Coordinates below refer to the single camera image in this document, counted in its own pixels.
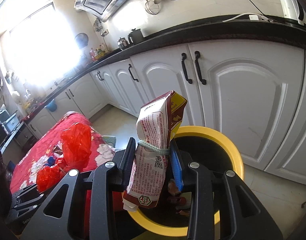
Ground red plastic bag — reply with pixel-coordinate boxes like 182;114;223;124
36;122;92;193

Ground blue hanging basin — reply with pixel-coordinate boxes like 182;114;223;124
45;99;57;112

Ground white electric kettle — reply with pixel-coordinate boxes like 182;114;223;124
280;0;304;25

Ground steel teapot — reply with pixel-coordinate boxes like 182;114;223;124
117;37;129;50

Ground wire skimmer ladle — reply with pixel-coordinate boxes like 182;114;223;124
145;0;160;15

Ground red floral tablecloth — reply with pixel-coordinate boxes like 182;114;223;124
10;111;115;193

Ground yellow black trash bin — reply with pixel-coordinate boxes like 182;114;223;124
128;126;244;237

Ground black kitchen countertop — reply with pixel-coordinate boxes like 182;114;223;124
23;16;306;124

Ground red white snack bag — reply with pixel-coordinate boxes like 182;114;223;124
123;90;187;212

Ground white power strip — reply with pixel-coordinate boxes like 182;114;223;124
222;12;274;22

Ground black cooking pot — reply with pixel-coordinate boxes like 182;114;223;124
128;28;145;45

